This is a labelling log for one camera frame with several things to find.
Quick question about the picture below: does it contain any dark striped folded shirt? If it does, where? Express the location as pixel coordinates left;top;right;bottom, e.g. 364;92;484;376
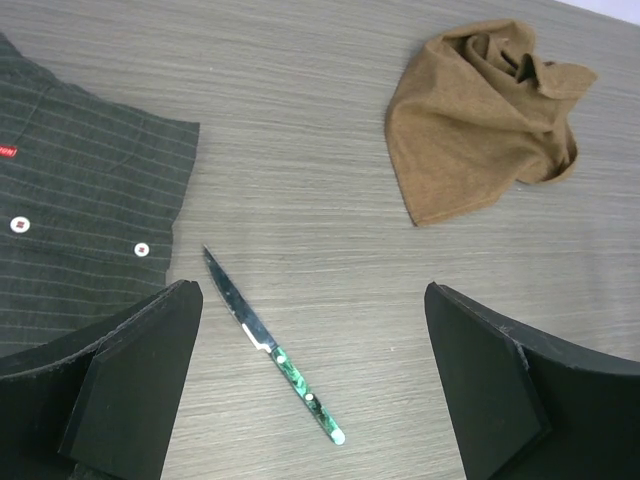
1;40;200;356

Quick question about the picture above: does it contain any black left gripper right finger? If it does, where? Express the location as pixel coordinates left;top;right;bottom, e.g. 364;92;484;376
424;283;639;479

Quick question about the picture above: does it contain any brown cloth napkin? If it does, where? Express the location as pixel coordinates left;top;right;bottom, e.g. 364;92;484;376
385;19;597;226

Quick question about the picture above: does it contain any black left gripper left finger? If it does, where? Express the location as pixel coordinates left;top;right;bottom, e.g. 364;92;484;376
1;280;203;479

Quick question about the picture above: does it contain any green handled knife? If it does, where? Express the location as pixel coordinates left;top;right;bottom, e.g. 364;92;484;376
203;245;346;446

